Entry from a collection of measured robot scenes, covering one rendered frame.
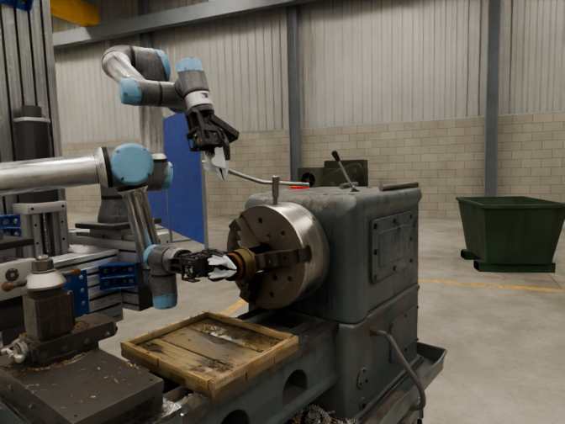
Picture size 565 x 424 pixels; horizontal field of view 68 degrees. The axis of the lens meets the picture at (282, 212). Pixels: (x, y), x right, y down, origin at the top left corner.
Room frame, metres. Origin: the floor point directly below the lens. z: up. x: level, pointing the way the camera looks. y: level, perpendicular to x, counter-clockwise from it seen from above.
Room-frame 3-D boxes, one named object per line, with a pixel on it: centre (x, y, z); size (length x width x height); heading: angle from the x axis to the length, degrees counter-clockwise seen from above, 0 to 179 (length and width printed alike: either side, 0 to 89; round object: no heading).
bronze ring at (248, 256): (1.15, 0.12, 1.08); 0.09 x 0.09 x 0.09; 51
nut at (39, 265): (0.83, 0.49, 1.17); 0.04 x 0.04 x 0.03
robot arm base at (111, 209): (1.59, 0.63, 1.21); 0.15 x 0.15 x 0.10
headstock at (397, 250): (1.59, -0.21, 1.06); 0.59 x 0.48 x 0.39; 141
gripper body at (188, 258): (1.16, 0.26, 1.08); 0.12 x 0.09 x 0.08; 50
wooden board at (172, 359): (1.05, 0.20, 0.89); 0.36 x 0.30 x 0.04; 51
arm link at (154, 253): (1.26, 0.37, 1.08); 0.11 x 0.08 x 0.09; 50
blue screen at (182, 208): (7.81, 2.13, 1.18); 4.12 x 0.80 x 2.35; 29
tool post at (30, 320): (0.83, 0.48, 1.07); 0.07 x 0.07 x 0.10; 51
